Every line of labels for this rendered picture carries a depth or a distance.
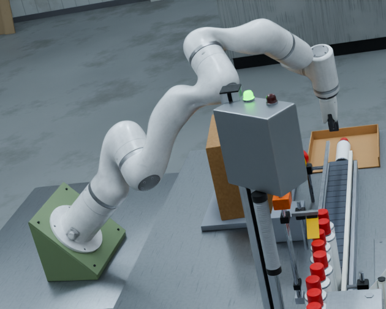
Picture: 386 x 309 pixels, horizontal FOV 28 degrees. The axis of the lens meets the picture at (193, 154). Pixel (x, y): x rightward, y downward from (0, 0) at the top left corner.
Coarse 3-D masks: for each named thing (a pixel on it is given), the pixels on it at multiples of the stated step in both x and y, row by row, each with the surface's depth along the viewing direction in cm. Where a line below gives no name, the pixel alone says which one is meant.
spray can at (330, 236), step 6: (324, 222) 195; (324, 228) 195; (330, 228) 197; (330, 234) 196; (330, 240) 196; (336, 246) 198; (336, 252) 198; (336, 258) 198; (336, 264) 199; (336, 270) 199; (336, 276) 200; (336, 282) 200
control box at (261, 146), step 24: (216, 120) 174; (240, 120) 168; (264, 120) 162; (288, 120) 166; (240, 144) 171; (264, 144) 165; (288, 144) 167; (240, 168) 175; (264, 168) 169; (288, 168) 168; (264, 192) 172; (288, 192) 170
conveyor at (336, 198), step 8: (344, 160) 273; (336, 168) 269; (344, 168) 267; (352, 168) 266; (328, 176) 264; (336, 176) 263; (344, 176) 262; (352, 176) 261; (328, 184) 259; (336, 184) 258; (344, 184) 256; (328, 192) 254; (336, 192) 252; (344, 192) 251; (328, 200) 248; (336, 200) 247; (344, 200) 246; (328, 208) 244; (336, 208) 242; (344, 208) 241; (336, 216) 238; (344, 216) 237; (336, 224) 234; (344, 224) 233; (336, 232) 230; (336, 240) 225
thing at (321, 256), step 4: (316, 252) 183; (320, 252) 183; (324, 252) 183; (316, 256) 182; (320, 256) 181; (324, 256) 181; (316, 260) 182; (320, 260) 181; (324, 260) 181; (324, 264) 182; (328, 264) 185; (324, 268) 182; (328, 268) 183; (332, 268) 184; (328, 272) 182; (332, 272) 183; (328, 276) 182; (332, 276) 183; (332, 280) 183; (332, 284) 184; (332, 288) 184
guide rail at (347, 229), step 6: (348, 162) 263; (348, 168) 259; (348, 174) 255; (348, 180) 251; (348, 186) 247; (348, 192) 243; (348, 198) 240; (348, 204) 236; (348, 210) 233; (348, 216) 229; (348, 222) 226; (348, 228) 223; (348, 234) 220; (348, 240) 218; (348, 246) 216; (348, 252) 214; (348, 258) 212; (342, 264) 207; (342, 270) 204; (342, 276) 202; (342, 282) 199; (342, 288) 197
